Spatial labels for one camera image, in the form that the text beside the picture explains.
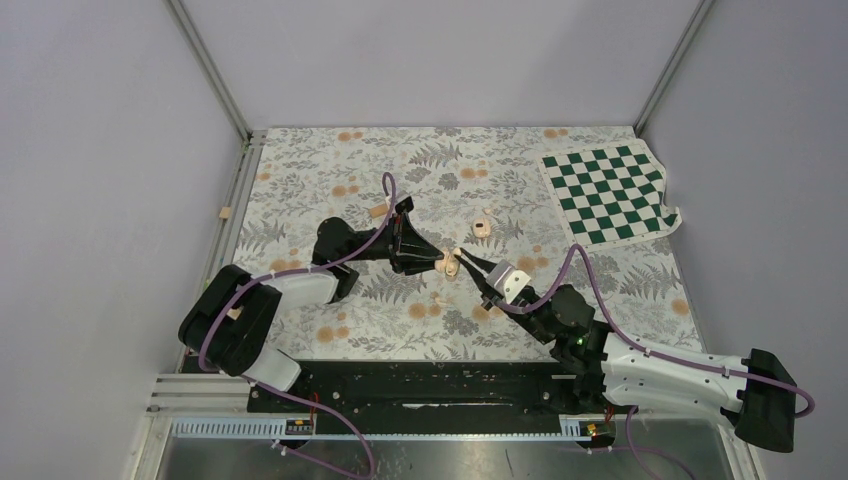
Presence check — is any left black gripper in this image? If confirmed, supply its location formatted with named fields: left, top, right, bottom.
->
left=344, top=213, right=446, bottom=275

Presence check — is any beige earbud charging case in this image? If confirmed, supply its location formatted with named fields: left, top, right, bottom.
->
left=434, top=250, right=460, bottom=280

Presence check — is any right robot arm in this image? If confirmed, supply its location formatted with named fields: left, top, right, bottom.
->
left=456, top=249, right=800, bottom=453

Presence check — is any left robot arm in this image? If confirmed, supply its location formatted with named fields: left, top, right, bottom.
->
left=178, top=213, right=445, bottom=411

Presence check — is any beige square case with earbud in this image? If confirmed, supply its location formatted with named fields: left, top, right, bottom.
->
left=472, top=218, right=492, bottom=239

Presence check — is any small cork cylinder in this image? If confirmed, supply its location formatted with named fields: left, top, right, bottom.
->
left=368, top=204, right=388, bottom=219

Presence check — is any floral patterned table mat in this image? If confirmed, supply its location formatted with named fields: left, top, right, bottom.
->
left=233, top=126, right=703, bottom=361

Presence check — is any green white checkerboard sheet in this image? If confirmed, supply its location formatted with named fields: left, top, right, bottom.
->
left=537, top=139, right=683, bottom=252

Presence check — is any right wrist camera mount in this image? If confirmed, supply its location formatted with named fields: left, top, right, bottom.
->
left=486, top=260, right=531, bottom=303

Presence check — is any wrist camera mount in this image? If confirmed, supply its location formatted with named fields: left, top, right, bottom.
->
left=393, top=194, right=414, bottom=215
left=486, top=260, right=531, bottom=303

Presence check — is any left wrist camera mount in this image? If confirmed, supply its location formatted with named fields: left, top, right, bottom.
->
left=393, top=194, right=414, bottom=215

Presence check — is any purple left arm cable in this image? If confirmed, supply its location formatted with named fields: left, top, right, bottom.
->
left=197, top=172, right=399, bottom=392

